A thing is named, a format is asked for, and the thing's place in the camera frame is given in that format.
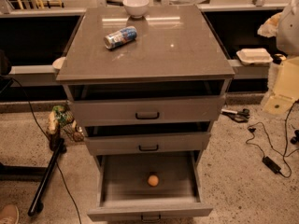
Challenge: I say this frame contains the grey drawer cabinet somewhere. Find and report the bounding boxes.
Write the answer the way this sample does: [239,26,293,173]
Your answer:
[55,5,235,159]

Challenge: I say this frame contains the blue white can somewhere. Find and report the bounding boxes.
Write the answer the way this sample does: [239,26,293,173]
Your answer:
[104,26,137,49]

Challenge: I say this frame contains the white foam takeout box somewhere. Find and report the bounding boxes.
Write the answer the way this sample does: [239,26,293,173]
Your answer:
[236,48,273,65]

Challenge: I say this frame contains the scissors on floor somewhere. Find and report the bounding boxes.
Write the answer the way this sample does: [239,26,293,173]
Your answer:
[221,108,250,123]

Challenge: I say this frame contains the orange fruit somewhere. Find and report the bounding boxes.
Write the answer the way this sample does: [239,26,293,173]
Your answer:
[148,175,159,187]

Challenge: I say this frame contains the yellow black tape measure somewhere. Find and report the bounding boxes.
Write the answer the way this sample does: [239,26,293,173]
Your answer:
[272,53,286,64]

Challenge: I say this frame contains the bottom grey drawer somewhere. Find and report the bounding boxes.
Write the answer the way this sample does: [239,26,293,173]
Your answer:
[88,151,212,223]

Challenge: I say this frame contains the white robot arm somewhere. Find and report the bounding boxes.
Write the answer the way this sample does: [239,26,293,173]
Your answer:
[257,0,299,56]

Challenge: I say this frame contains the top grey drawer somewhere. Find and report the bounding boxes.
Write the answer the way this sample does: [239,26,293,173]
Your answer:
[69,79,228,127]

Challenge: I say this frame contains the wire basket with items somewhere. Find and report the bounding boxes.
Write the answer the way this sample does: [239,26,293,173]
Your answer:
[48,105,84,142]

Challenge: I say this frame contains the white bowl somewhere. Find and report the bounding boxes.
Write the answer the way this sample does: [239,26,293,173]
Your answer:
[122,0,150,18]

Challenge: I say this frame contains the tan shoe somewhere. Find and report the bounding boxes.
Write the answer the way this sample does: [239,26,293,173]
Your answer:
[0,204,19,224]

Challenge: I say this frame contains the small white dish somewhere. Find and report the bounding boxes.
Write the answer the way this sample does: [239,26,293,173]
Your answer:
[52,57,65,70]

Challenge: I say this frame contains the black pole on floor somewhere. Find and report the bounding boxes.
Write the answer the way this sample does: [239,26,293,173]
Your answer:
[27,138,64,217]

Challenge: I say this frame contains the middle grey drawer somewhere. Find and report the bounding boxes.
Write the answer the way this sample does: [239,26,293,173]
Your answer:
[85,121,210,156]

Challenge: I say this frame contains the black cable left floor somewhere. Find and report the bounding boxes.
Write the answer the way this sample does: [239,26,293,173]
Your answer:
[6,76,82,224]

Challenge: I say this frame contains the black power adapter cable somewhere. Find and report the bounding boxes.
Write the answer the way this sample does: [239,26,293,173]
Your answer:
[245,100,299,179]

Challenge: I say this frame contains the grey drawer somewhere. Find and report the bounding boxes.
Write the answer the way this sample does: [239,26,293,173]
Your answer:
[69,79,228,127]
[88,151,212,223]
[85,121,210,156]

